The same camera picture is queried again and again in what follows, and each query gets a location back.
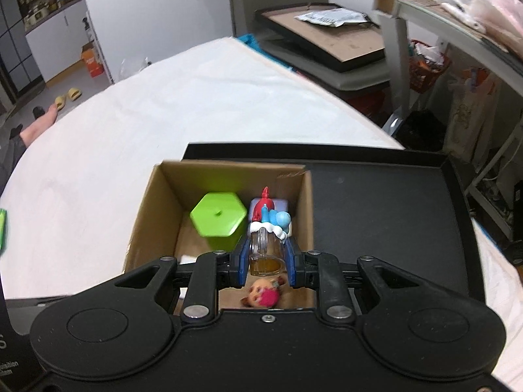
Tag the dark bin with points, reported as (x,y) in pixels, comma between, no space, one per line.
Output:
(421,130)

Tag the small doll figure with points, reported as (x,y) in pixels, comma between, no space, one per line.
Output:
(263,292)

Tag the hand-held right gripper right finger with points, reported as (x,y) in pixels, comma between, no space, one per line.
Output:
(292,266)

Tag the white cabinet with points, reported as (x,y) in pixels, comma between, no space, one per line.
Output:
(61,45)

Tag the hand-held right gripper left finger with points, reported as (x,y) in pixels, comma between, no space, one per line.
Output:
(242,261)

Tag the black grid cabinet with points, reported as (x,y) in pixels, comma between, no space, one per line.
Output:
(18,49)

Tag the yellow slipper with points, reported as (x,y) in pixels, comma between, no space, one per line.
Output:
(74,93)
(61,102)

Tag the red basket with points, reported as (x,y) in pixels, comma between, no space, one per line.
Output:
(429,67)

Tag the grey glass-top table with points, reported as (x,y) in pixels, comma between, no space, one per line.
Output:
(396,49)

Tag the green packet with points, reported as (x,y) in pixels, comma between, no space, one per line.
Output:
(3,228)

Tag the black picture frame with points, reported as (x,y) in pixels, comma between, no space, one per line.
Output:
(327,45)

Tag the blue cloth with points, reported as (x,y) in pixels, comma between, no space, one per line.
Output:
(250,41)

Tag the beer mug toy figure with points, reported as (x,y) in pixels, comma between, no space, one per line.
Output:
(265,245)

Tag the brown cardboard box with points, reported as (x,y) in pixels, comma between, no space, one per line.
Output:
(159,204)

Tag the black slipper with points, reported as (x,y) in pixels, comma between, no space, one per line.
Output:
(38,112)
(16,131)

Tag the white mail bag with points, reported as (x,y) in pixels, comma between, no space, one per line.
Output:
(331,17)

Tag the black tray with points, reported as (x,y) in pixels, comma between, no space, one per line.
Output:
(388,212)

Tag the person's leg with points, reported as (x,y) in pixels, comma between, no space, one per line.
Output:
(28,134)

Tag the green hexagonal box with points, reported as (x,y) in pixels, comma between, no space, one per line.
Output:
(218,218)

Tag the orange cardboard box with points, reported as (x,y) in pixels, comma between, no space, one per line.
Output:
(93,61)

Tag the beige tote bag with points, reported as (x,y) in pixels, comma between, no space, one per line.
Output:
(470,118)

